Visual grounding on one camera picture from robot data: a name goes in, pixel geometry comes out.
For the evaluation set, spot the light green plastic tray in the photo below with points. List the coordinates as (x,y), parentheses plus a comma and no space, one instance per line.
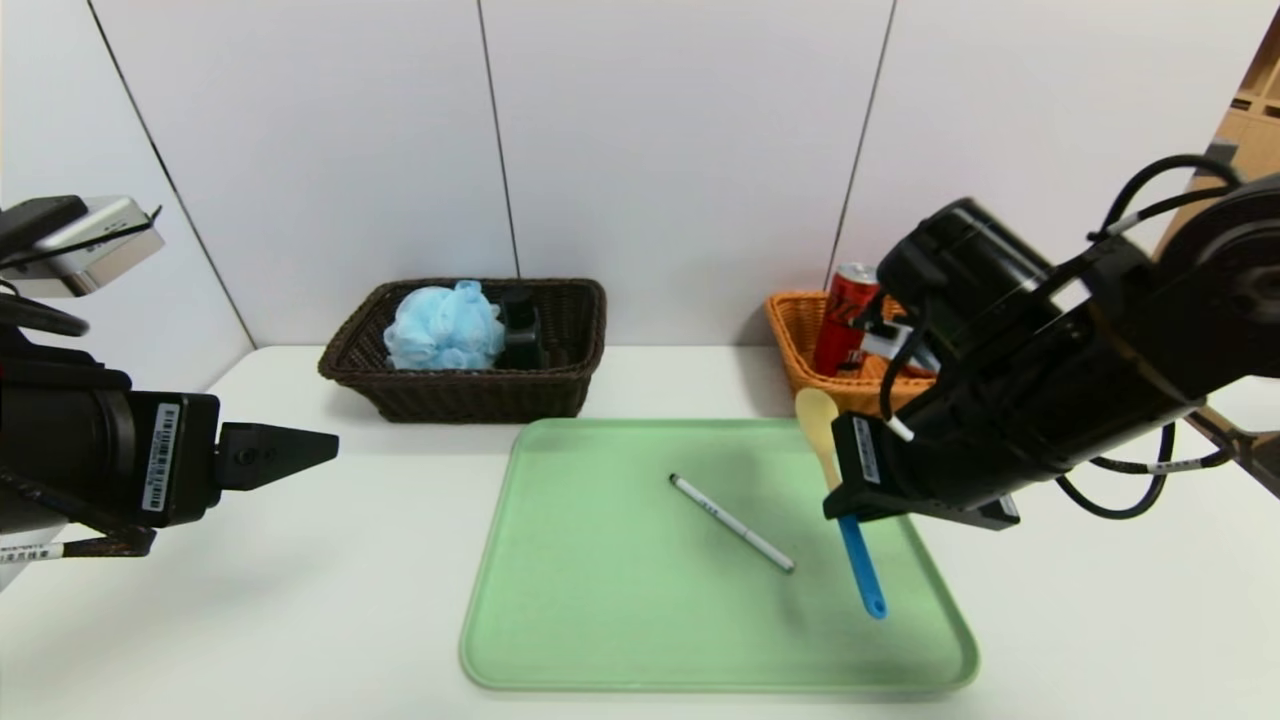
(650,620)

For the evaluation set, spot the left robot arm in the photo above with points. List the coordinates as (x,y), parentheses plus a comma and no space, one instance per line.
(40,400)

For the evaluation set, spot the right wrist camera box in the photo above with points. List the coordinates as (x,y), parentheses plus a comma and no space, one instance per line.
(890,343)

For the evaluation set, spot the light blue mesh bath pouf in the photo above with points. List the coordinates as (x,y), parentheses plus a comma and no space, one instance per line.
(445,330)

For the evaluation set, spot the light wooden cabinet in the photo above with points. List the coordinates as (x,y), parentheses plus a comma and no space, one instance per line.
(1250,130)

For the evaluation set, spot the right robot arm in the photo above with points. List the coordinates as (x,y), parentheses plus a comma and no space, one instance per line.
(1150,320)

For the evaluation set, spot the dark green bottle black cap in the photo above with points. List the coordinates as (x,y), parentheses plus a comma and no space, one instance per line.
(520,330)

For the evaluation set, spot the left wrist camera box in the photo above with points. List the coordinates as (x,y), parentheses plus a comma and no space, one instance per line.
(90,245)

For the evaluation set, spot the red cola can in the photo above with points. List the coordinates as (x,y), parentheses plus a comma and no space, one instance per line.
(845,300)

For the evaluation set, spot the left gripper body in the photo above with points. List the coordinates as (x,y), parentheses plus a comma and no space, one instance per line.
(175,457)

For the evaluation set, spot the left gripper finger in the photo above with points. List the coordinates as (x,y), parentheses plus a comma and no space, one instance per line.
(280,452)

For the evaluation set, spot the dark brown wicker basket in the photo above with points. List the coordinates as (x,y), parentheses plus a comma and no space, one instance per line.
(470,395)

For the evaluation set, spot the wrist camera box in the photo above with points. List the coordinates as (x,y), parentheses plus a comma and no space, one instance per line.
(90,245)
(890,343)

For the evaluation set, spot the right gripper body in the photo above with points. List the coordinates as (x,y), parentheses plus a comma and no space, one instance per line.
(862,455)

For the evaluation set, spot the orange wicker basket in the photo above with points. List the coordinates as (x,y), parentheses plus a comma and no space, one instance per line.
(795,330)

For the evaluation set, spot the white pen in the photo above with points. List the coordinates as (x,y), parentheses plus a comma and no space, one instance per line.
(730,522)

